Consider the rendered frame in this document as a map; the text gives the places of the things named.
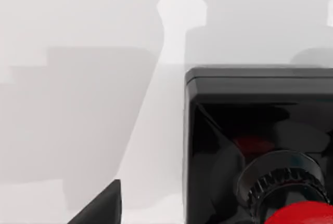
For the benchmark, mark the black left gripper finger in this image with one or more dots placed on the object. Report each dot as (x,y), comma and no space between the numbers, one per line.
(106,205)

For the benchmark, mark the black box with red button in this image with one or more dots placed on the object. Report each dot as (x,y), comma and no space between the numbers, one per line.
(234,130)

